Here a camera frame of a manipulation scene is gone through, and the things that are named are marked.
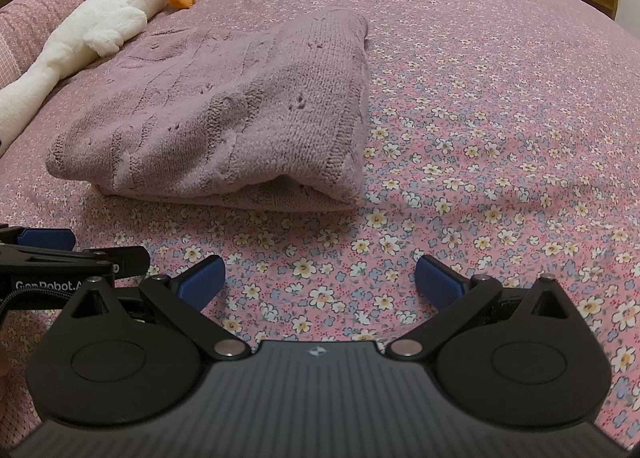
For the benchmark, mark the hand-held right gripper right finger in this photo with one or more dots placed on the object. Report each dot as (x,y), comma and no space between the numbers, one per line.
(440,283)

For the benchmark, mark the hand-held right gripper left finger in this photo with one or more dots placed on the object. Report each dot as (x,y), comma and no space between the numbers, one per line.
(202,283)

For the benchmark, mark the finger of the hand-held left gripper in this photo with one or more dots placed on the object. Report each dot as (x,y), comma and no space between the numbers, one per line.
(47,238)
(130,260)

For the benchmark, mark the mauve knitted cardigan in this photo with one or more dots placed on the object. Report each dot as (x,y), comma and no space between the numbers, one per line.
(225,118)

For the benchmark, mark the white plush goose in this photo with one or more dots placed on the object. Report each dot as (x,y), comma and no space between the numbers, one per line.
(110,13)

